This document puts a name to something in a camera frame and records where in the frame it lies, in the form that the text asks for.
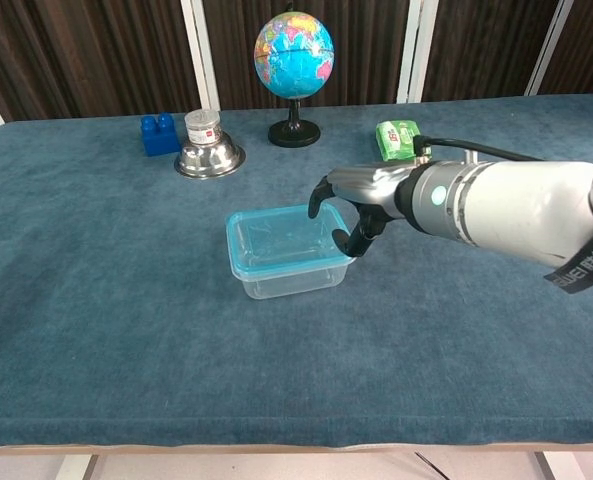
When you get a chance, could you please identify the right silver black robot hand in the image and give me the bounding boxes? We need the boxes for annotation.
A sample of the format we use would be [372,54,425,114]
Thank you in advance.
[307,163,427,258]

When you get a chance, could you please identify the blue transparent plastic lid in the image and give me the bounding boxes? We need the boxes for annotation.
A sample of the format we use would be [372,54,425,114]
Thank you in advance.
[225,202,357,279]

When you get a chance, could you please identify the clear plastic food container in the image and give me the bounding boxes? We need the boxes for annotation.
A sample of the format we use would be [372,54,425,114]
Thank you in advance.
[233,257,352,300]

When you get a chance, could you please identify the green wet wipes pack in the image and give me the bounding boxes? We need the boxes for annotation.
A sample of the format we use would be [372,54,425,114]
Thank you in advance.
[374,119,425,162]

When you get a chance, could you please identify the small globe on black stand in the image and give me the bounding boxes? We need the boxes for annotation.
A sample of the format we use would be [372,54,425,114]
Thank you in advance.
[253,2,336,148]

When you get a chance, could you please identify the upturned stainless steel bowl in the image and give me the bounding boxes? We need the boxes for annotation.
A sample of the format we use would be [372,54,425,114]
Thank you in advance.
[174,130,247,180]

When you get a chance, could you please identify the small round clear jar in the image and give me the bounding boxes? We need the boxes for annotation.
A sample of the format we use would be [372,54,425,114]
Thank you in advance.
[184,108,222,146]

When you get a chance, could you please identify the blue toy building block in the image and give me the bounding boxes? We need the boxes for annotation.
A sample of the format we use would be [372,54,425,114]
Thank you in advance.
[140,112,182,158]

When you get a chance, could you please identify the blue felt table cloth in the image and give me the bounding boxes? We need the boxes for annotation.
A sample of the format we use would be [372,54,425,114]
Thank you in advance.
[0,93,593,449]

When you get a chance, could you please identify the grey metal table leg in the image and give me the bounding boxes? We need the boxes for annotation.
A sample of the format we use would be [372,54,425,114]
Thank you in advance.
[533,452,567,480]
[55,453,100,480]

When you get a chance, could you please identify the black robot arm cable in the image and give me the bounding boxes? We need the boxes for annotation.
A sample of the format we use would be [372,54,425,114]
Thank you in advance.
[413,134,593,480]

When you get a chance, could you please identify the black velcro cable strap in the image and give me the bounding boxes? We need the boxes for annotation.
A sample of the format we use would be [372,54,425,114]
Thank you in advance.
[543,234,593,296]

